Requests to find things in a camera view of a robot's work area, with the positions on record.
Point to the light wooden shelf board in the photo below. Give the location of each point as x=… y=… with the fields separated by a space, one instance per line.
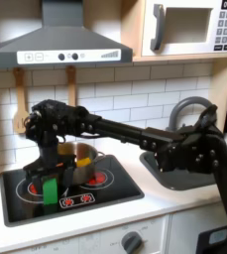
x=184 y=57

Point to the grey extractor hood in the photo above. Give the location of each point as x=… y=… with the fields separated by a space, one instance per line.
x=62 y=39

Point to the wooden slotted spatula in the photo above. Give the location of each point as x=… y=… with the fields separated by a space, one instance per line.
x=20 y=115

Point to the black toy stove top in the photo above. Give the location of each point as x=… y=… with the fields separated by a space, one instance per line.
x=118 y=188

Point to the black cabinet door window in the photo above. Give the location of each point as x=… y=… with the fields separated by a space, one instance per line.
x=214 y=241

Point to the wooden kitchen side panel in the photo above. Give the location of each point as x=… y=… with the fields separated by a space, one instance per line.
x=222 y=96

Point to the grey tap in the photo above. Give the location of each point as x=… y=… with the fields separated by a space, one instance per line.
x=184 y=101

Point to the wooden spoon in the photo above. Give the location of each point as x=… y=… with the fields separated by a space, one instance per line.
x=71 y=86

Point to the green block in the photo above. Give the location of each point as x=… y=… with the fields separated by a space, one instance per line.
x=50 y=191

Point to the white toy microwave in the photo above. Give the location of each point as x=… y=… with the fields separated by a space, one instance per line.
x=191 y=43

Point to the steel pot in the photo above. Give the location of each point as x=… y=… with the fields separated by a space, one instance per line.
x=88 y=172

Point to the grey sink basin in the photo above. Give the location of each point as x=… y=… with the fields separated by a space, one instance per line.
x=184 y=182

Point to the grey stove knob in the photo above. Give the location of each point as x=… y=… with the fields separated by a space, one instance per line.
x=131 y=243

